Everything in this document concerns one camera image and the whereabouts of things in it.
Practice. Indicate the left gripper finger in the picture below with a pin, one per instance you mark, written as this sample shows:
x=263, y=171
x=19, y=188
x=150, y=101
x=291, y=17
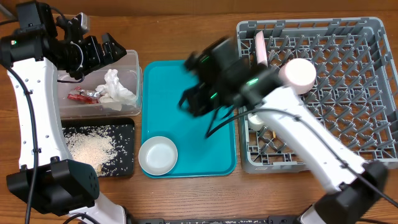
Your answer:
x=118, y=50
x=108, y=53

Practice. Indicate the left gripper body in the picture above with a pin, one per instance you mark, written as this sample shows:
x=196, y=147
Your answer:
x=92, y=55

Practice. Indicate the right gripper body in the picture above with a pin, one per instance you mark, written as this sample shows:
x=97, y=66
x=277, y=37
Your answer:
x=201, y=94

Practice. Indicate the white napkin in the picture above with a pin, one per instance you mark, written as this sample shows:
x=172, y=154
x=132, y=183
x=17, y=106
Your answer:
x=113, y=94

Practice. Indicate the red foil snack wrapper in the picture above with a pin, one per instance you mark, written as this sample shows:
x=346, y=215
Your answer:
x=84, y=96

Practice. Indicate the white paper cup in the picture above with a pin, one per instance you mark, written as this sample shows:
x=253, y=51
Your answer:
x=254, y=122

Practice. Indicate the large pink plate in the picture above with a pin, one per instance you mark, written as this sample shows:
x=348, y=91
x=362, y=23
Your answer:
x=260, y=48

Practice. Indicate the grey metal bowl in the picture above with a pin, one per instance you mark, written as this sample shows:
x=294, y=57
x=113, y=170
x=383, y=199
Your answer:
x=158, y=156

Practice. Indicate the small pink saucer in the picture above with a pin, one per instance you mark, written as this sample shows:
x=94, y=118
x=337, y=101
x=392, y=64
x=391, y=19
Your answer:
x=300, y=74

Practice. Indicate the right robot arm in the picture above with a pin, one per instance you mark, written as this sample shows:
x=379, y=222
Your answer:
x=352, y=185

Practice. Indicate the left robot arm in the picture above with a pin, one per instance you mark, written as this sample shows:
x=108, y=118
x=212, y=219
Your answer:
x=49, y=180

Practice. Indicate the grey dishwasher rack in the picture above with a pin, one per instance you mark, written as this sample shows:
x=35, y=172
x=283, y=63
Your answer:
x=355, y=93

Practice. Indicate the clear plastic storage bin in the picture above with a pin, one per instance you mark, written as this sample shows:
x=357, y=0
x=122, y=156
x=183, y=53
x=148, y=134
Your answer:
x=130, y=76

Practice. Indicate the teal serving tray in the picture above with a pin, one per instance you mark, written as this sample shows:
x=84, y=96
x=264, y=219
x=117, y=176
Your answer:
x=198, y=156

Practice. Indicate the black plastic tray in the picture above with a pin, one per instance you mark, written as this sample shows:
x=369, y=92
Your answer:
x=124, y=130

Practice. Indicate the spilled rice and food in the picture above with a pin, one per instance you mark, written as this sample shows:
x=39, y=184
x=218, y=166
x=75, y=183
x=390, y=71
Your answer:
x=93, y=147

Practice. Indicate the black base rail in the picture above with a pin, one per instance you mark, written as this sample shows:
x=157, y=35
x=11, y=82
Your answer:
x=273, y=219

